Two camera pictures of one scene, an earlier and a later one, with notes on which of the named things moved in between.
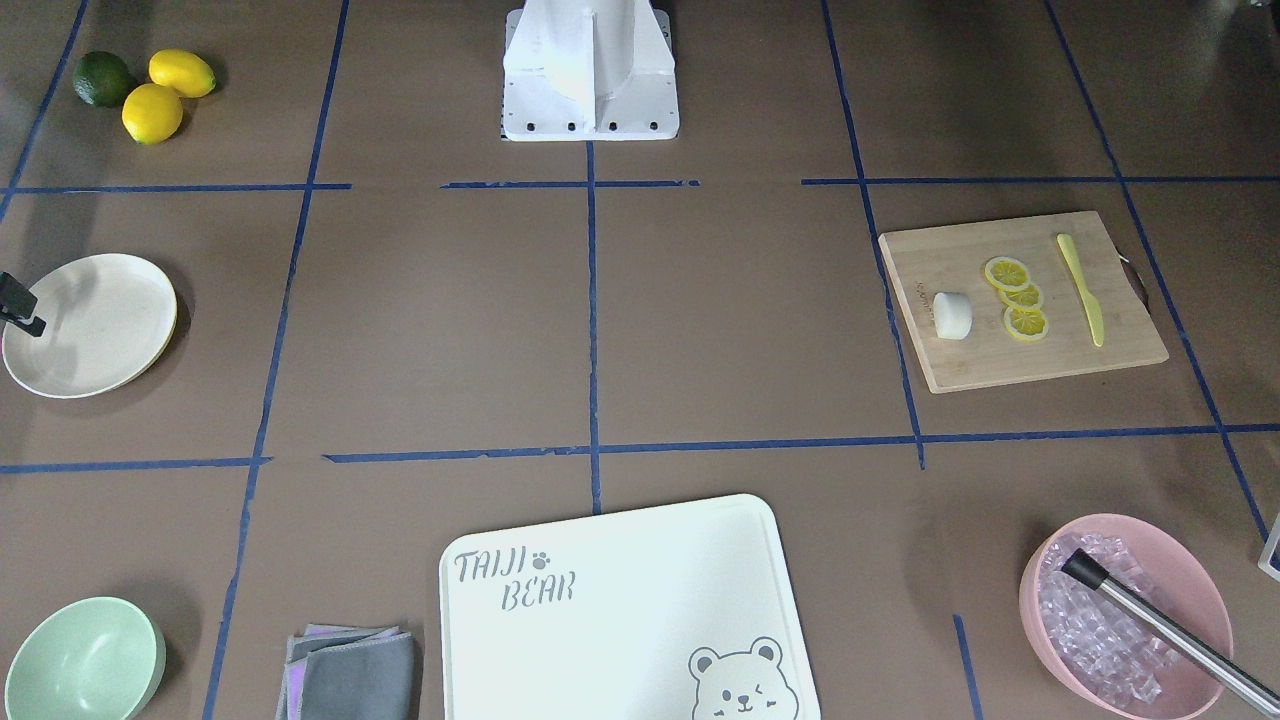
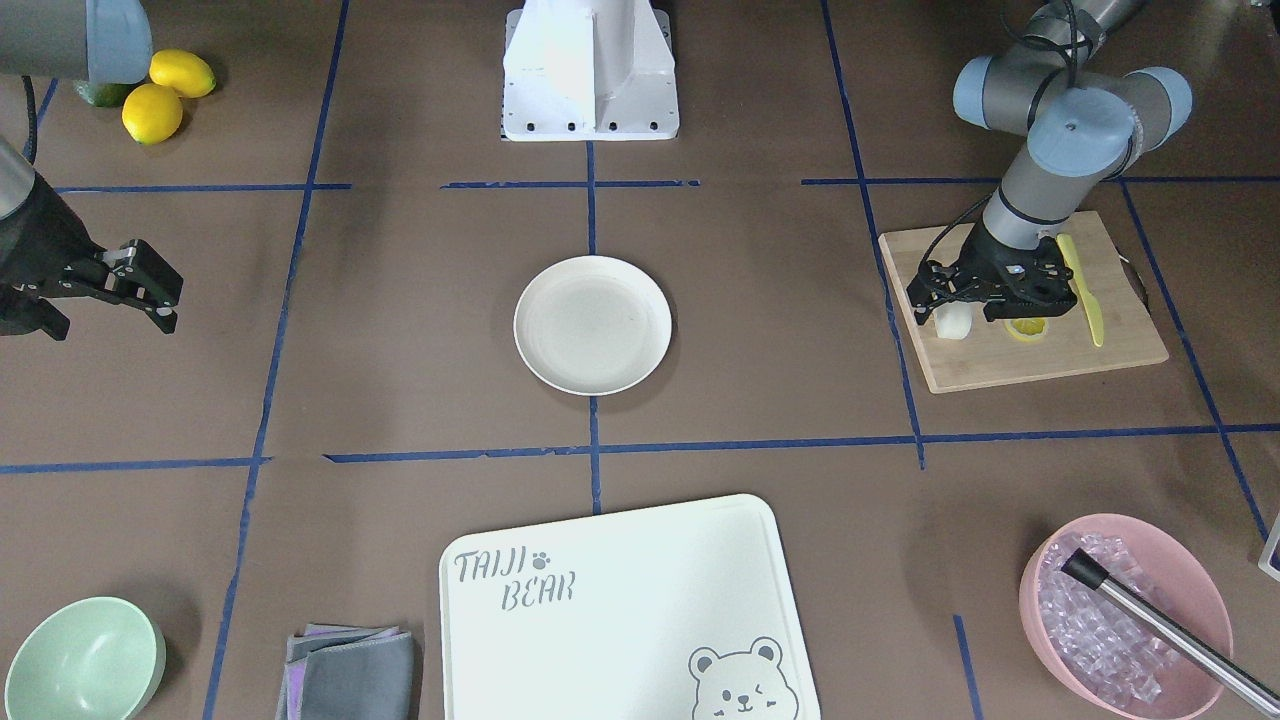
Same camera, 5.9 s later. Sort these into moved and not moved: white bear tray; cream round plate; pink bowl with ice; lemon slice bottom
Moved: cream round plate
Not moved: white bear tray; pink bowl with ice; lemon slice bottom
